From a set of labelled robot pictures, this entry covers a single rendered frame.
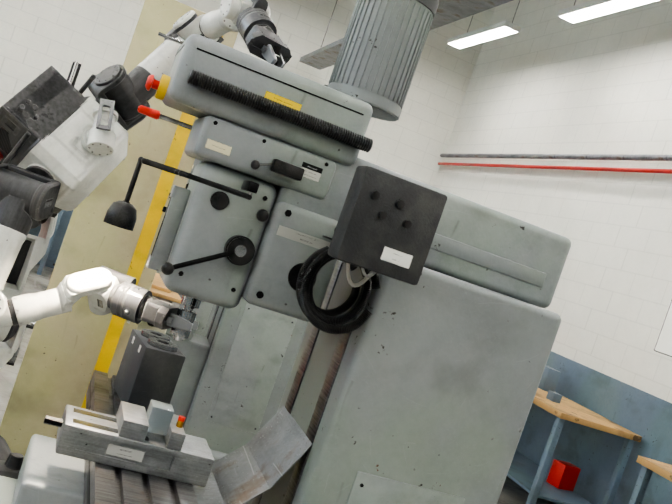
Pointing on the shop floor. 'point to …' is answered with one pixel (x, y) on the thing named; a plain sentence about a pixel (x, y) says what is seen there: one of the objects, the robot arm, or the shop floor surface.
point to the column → (414, 394)
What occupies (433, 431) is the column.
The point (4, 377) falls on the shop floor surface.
